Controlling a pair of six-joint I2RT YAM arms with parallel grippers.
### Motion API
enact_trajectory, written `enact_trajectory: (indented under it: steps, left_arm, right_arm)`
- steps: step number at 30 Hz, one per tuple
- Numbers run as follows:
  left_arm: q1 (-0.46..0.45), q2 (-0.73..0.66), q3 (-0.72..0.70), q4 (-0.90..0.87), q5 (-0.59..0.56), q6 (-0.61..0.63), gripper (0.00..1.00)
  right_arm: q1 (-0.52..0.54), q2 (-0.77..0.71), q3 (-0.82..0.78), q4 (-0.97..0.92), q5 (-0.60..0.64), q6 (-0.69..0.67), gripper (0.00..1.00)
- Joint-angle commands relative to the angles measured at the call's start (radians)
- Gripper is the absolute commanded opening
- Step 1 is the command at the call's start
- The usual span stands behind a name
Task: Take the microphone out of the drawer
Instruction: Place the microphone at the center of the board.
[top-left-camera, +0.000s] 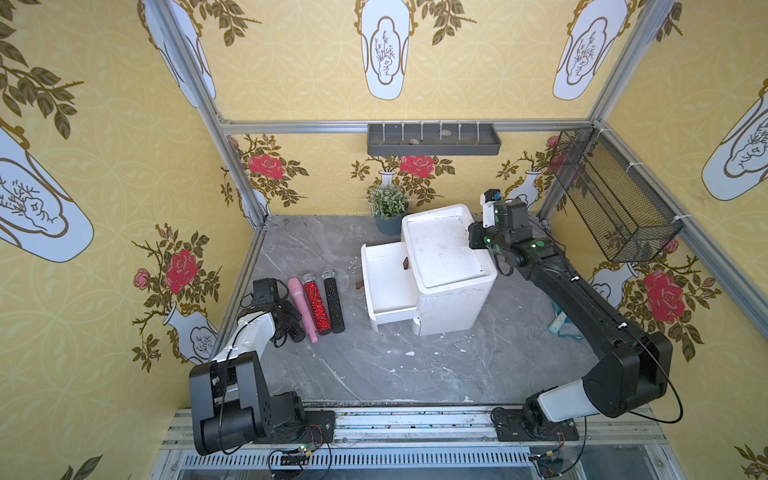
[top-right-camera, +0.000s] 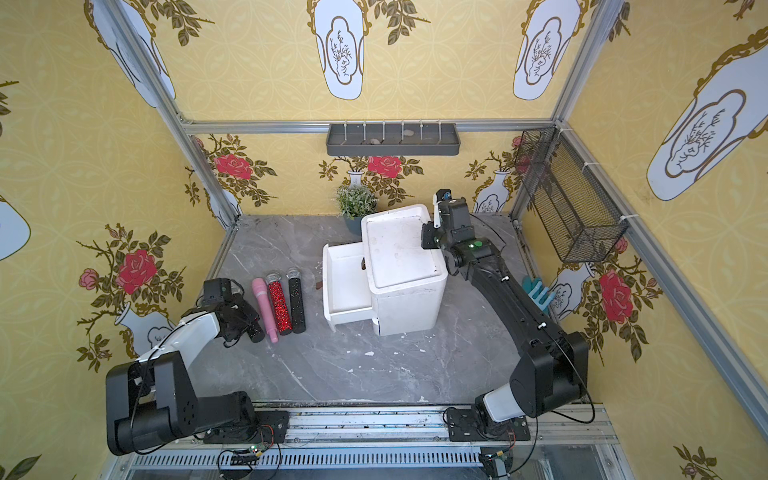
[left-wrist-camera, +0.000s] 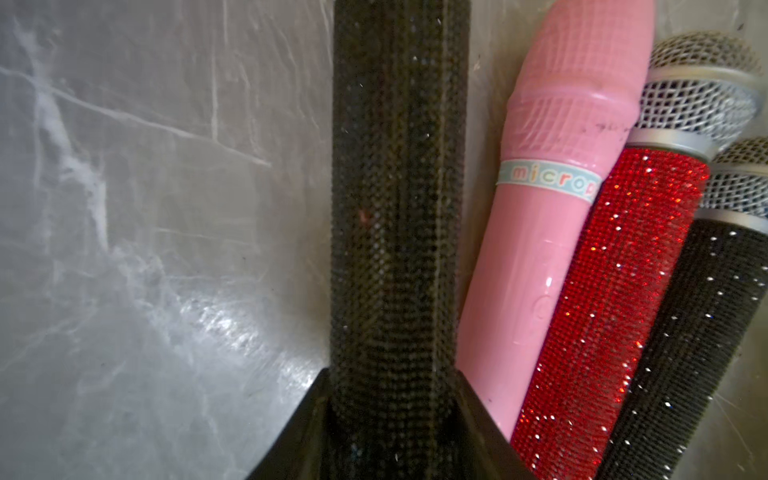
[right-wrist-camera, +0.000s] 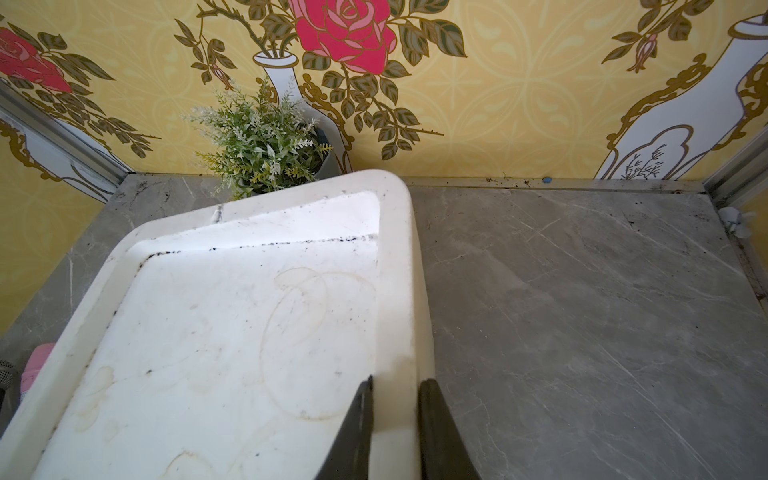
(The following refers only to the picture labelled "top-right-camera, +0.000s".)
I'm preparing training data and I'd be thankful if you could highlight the pink microphone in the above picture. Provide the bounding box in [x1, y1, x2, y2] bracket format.
[251, 278, 279, 344]

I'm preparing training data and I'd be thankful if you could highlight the red glitter microphone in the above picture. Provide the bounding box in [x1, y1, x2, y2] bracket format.
[266, 272, 293, 336]

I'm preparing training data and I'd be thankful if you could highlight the black glitter microphone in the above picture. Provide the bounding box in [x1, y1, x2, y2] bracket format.
[287, 267, 306, 334]

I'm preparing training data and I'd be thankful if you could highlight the white drawer cabinet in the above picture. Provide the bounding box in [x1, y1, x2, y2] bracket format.
[361, 204, 448, 336]

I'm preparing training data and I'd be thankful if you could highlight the white drawer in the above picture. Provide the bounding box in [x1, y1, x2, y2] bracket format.
[322, 242, 374, 331]

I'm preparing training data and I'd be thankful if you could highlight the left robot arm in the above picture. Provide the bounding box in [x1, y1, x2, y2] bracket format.
[106, 278, 265, 456]

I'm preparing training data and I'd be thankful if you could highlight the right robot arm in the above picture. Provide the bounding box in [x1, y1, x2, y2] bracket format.
[421, 189, 589, 429]

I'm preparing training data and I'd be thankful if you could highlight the small potted green plant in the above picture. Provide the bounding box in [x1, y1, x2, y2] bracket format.
[336, 185, 377, 236]

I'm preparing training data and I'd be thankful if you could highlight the teal plastic rack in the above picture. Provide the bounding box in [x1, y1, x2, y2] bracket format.
[522, 276, 556, 312]

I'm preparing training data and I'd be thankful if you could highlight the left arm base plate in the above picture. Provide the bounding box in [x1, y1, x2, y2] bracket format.
[199, 410, 290, 445]

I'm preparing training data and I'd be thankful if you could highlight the grey wall shelf tray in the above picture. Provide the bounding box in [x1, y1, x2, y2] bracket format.
[326, 121, 461, 157]

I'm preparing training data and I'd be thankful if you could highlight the black wire mesh basket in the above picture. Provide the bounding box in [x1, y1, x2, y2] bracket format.
[522, 128, 628, 263]

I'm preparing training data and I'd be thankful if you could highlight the aluminium front rail frame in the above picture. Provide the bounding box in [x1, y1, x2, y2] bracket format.
[100, 404, 633, 479]

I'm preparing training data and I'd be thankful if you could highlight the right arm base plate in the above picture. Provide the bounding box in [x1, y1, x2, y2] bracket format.
[442, 407, 531, 443]

